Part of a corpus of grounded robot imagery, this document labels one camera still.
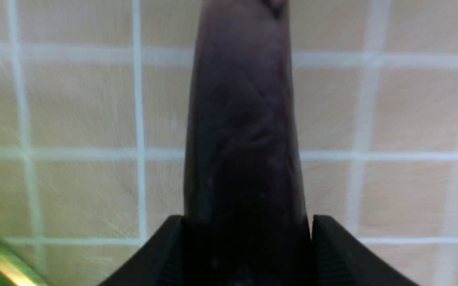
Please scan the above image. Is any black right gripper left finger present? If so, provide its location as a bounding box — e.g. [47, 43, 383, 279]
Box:
[100, 215, 186, 286]

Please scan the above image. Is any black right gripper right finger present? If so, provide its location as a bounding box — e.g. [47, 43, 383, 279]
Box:
[311, 215, 418, 286]

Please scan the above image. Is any dark purple toy eggplant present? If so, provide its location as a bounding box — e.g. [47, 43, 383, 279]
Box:
[184, 0, 311, 286]

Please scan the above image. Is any beige checked tablecloth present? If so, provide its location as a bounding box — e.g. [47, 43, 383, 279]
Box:
[0, 0, 458, 286]

